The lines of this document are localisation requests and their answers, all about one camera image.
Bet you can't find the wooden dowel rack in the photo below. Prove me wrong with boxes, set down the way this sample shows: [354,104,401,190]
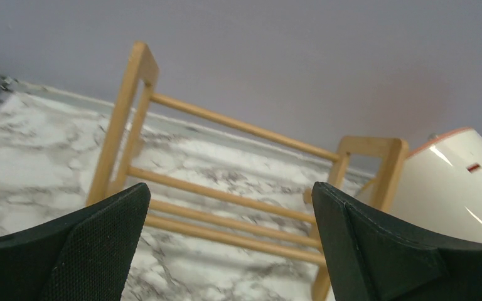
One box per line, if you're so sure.
[86,41,409,300]

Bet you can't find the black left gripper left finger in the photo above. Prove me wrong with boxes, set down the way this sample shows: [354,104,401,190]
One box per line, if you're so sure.
[0,183,151,300]

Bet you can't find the cream cylindrical lamp shade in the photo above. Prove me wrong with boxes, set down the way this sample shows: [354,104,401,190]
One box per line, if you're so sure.
[382,127,482,243]

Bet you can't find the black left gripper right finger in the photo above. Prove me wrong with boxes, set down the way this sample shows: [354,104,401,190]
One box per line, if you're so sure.
[312,182,482,300]

